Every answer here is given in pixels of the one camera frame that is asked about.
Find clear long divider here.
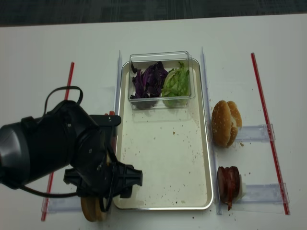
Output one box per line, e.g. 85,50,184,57
114,51,122,115
201,47,223,215

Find clear rail under patties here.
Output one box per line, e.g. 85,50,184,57
232,183,289,214

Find red strip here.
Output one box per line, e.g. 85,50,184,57
250,53,290,215
41,62,74,221

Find sesame bun top outer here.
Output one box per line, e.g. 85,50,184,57
211,100,232,147

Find right clear long divider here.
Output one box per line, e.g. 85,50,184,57
201,47,223,215

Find meat patty slices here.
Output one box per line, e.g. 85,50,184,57
217,166,240,211

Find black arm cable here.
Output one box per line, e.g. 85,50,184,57
0,86,113,213

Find clear plastic container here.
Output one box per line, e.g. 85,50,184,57
128,51,195,110

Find silver metal tray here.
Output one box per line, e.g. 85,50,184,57
113,60,213,210

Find clear rail under bun bottoms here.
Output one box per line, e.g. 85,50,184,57
41,196,82,213

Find white pusher block patty rail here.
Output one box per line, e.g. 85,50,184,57
233,175,246,203

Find clear rail under buns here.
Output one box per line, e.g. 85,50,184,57
235,124,275,142

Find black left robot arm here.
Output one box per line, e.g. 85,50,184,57
0,101,142,198

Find sesame bun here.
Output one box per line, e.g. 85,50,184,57
211,100,232,147
227,101,242,147

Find bun bottom slice remaining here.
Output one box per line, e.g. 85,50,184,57
81,197,97,222

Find green lettuce leaves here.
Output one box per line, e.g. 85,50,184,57
162,61,189,108

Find left red strip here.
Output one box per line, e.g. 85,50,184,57
41,62,74,221

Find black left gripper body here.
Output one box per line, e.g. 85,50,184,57
64,115,143,198

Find sesame bun top inner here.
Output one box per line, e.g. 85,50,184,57
227,101,242,147

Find purple cabbage leaves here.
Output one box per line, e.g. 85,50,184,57
130,61,168,99

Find right red strip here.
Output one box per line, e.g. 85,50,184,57
250,53,290,215

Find left clear long divider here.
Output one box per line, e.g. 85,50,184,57
114,51,122,115

